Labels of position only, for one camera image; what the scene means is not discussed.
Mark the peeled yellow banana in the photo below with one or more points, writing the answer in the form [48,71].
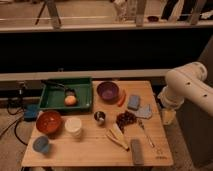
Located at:
[115,134]

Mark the white plastic cup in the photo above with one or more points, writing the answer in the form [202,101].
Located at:
[74,126]

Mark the grey-blue cloth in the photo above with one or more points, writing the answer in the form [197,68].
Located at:
[144,112]

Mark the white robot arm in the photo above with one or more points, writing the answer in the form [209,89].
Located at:
[185,83]

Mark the orange carrot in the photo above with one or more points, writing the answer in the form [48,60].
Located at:
[122,98]

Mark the purple bowl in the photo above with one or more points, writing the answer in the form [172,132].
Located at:
[108,91]

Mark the blue box on floor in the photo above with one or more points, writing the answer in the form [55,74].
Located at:
[31,112]

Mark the red-orange bowl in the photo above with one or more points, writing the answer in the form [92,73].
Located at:
[49,122]

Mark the blue plastic cup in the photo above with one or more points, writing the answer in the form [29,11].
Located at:
[41,145]

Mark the black utensil in tray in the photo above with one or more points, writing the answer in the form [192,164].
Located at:
[68,91]

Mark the metal fork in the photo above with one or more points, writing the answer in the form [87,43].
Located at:
[140,123]

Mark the small metal cup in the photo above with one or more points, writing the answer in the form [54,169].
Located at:
[100,117]

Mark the orange fruit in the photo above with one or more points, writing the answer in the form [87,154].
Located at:
[70,100]

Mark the green plastic tray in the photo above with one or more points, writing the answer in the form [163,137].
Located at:
[52,98]

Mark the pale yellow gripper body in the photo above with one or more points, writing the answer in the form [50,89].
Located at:
[168,116]

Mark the bunch of dark grapes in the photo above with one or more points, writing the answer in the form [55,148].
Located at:
[124,119]

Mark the blue sponge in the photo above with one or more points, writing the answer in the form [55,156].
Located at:
[134,102]

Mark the grey rectangular block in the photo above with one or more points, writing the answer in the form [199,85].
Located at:
[136,151]

